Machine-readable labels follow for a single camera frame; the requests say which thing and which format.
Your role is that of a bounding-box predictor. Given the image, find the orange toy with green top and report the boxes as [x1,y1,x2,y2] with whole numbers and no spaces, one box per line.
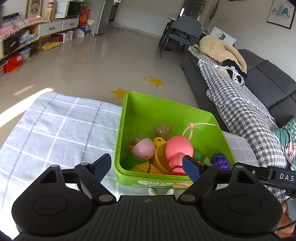
[193,150,211,165]

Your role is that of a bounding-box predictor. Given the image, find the purple toy grapes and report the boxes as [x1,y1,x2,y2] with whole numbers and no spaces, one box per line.
[211,153,231,170]

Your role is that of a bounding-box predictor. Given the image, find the yellow toy corn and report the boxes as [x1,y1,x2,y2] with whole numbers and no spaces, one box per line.
[120,156,161,174]

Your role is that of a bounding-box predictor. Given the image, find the yellow toy cup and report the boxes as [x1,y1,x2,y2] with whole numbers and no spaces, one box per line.
[153,137,171,175]

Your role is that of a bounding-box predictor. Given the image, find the brown toy hand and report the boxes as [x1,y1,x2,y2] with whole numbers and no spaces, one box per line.
[154,121,172,141]

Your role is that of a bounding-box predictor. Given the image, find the pink toy egg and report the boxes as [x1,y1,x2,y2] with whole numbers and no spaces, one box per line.
[129,134,156,161]

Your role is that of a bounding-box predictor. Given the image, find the grey checked tablecloth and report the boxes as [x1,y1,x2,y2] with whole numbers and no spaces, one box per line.
[1,92,259,238]

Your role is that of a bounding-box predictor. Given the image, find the green plastic cookie box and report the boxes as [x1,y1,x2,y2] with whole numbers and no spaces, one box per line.
[114,92,235,189]

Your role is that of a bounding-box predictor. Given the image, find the teal patterned pillow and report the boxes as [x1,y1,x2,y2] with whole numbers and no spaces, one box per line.
[271,116,296,170]

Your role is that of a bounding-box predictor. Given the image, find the checked sofa blanket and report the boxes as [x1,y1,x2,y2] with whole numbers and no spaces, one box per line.
[188,45,290,202]

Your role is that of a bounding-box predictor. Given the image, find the grey fabric sofa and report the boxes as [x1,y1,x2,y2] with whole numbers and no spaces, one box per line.
[181,49,295,132]

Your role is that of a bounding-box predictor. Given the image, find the beige quilted blanket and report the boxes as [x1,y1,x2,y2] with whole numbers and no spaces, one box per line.
[193,35,247,74]

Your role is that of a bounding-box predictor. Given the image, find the red storage box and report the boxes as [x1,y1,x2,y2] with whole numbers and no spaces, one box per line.
[4,53,23,73]

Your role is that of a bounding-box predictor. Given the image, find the white deer pillow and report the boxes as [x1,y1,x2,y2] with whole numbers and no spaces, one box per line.
[210,27,236,47]

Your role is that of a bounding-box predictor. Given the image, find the grey office chair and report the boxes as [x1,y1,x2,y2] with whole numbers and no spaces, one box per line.
[159,16,202,58]

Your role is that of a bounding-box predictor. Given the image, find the red gift box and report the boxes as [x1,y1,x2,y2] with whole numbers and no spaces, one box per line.
[78,6,90,26]

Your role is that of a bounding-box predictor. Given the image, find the white tv cabinet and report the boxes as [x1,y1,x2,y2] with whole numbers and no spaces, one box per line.
[0,16,80,77]

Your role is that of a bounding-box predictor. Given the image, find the silver refrigerator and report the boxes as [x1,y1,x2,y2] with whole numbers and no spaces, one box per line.
[90,0,113,36]

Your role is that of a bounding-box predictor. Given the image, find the framed cartoon picture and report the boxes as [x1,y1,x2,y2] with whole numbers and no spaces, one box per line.
[26,0,43,18]

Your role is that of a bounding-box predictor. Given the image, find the framed mountain wall picture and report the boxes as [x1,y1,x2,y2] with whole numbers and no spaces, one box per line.
[266,0,295,30]

